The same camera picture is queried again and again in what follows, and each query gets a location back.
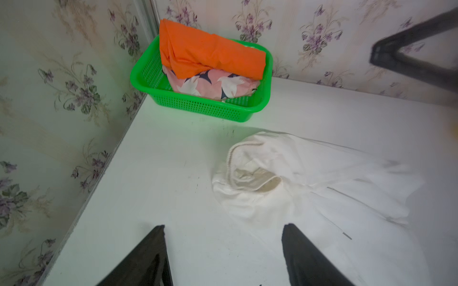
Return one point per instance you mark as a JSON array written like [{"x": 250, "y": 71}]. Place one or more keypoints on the pink shark print shorts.
[{"x": 213, "y": 84}]

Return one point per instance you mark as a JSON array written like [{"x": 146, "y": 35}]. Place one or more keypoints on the white cloth garment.
[{"x": 350, "y": 204}]

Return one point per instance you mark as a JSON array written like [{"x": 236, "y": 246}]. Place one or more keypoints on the green plastic basket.
[{"x": 147, "y": 76}]

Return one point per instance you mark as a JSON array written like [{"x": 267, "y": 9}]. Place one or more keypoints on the orange shorts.
[{"x": 188, "y": 51}]

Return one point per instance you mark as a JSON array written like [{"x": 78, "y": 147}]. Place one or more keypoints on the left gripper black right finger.
[{"x": 306, "y": 264}]

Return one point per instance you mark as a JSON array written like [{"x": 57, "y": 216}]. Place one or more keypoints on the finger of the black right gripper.
[{"x": 386, "y": 53}]

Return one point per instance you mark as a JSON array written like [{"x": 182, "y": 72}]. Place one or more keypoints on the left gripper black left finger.
[{"x": 146, "y": 265}]

